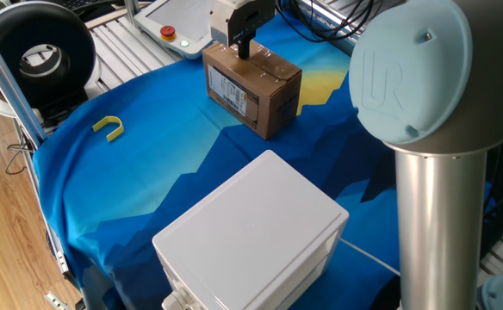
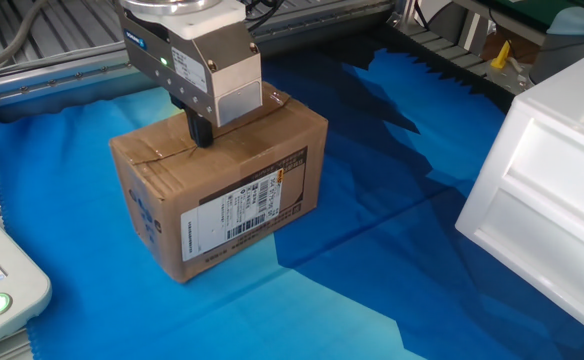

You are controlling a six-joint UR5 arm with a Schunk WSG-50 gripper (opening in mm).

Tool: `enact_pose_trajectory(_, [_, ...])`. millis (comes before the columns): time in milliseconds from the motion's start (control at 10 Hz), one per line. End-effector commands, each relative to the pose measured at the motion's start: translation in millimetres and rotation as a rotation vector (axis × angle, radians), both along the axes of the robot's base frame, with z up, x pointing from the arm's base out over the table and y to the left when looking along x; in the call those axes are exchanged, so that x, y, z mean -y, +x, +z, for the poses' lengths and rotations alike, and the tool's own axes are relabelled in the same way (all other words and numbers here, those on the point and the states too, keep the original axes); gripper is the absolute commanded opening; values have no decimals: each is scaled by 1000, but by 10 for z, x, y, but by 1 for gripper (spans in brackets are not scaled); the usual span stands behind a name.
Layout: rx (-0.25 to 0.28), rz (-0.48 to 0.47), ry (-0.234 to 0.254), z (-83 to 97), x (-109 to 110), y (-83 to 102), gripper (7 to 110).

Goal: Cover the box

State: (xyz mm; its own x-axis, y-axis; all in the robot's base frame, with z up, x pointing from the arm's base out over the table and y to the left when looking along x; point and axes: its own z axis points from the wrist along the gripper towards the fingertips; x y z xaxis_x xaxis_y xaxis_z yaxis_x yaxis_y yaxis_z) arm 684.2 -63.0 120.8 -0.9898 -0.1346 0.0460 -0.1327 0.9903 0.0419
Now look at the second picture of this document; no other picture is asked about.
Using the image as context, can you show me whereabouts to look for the blue mountain print cloth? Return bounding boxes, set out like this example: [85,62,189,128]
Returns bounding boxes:
[0,45,584,360]

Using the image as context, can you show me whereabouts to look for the aluminium table edge rail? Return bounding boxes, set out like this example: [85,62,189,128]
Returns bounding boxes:
[0,0,398,109]

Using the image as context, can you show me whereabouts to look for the grey thick cable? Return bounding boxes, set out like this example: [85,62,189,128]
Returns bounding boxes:
[0,0,48,81]

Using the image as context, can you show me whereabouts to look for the white teach pendant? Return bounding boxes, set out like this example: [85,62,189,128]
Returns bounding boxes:
[0,197,53,357]

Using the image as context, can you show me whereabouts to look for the grey Schunk gripper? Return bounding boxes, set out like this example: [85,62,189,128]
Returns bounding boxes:
[119,8,264,150]

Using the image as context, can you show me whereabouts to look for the brown cardboard box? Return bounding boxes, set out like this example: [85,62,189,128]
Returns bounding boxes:
[108,81,330,285]

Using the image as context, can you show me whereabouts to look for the yellow plastic piece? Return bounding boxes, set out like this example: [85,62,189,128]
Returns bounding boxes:
[489,38,514,71]

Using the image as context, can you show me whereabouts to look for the white plastic drawer cabinet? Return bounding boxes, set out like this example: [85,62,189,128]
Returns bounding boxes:
[454,57,584,347]

